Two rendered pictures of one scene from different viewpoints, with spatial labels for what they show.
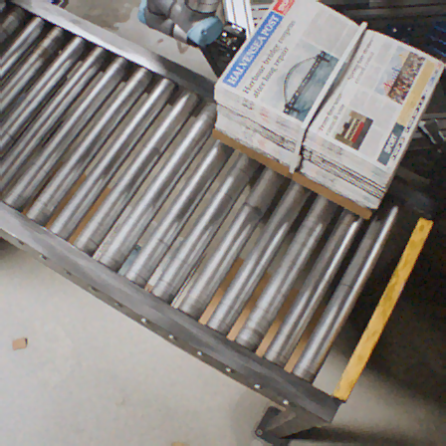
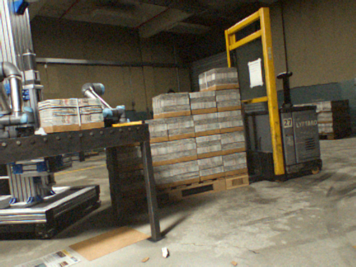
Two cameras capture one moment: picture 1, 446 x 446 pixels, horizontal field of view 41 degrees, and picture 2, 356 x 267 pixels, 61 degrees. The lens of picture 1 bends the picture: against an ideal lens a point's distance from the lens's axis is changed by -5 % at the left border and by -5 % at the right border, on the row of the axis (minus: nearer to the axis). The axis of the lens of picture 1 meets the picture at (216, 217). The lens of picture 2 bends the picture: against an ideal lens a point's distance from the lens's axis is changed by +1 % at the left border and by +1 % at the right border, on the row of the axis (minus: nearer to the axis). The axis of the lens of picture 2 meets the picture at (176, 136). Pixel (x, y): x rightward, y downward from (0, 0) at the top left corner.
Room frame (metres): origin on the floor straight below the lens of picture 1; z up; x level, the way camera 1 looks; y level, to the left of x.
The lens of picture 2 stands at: (-0.89, 1.59, 0.80)
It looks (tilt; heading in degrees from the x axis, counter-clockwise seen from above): 3 degrees down; 293
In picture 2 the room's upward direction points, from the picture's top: 7 degrees counter-clockwise
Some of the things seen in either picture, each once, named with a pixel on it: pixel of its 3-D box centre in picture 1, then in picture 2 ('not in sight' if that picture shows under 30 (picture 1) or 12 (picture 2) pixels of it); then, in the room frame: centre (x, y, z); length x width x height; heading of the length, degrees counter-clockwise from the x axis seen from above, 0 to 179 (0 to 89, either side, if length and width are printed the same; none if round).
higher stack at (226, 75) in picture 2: not in sight; (222, 128); (-0.06, -1.75, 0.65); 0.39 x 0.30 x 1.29; 134
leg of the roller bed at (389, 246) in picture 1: (372, 265); (116, 183); (0.55, -0.46, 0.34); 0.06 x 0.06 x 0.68; 62
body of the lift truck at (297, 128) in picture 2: not in sight; (281, 140); (-0.63, -2.31, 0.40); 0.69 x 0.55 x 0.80; 134
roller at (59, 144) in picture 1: (69, 131); not in sight; (0.69, 0.35, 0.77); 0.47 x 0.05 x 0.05; 152
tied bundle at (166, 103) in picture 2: not in sight; (170, 107); (0.37, -1.33, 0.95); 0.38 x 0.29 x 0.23; 133
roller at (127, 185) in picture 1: (138, 169); not in sight; (0.60, 0.17, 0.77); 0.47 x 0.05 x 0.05; 152
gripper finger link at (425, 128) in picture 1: (430, 127); not in sight; (0.72, -0.48, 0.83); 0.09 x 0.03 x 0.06; 35
